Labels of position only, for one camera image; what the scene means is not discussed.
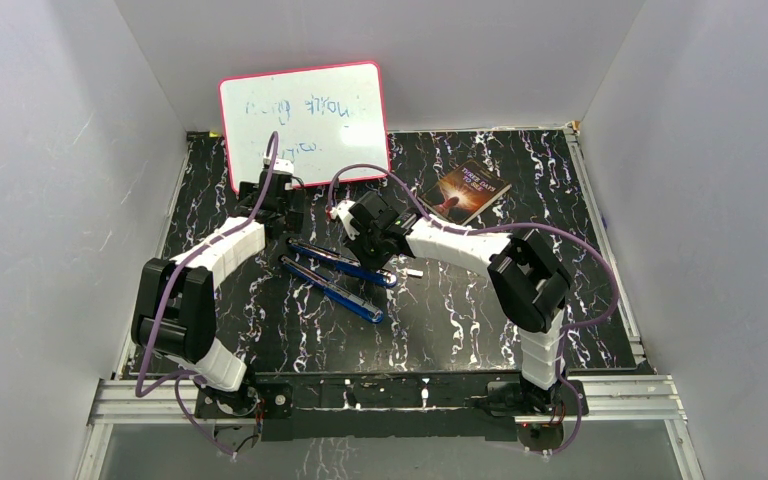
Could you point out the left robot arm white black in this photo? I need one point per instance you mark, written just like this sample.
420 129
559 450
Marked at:
175 313

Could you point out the paperback book orange cover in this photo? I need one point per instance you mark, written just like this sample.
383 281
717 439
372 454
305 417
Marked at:
465 192

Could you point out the whiteboard with pink frame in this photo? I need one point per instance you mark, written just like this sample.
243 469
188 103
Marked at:
330 119

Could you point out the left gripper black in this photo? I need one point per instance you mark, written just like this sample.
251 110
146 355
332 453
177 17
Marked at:
293 210

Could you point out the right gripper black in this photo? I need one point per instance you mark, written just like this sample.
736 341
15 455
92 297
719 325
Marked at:
356 250

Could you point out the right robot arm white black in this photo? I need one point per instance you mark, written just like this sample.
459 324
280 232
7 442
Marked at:
529 281

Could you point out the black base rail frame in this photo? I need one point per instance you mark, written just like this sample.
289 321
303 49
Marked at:
390 404

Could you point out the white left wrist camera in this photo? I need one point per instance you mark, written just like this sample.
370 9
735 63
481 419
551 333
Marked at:
279 166

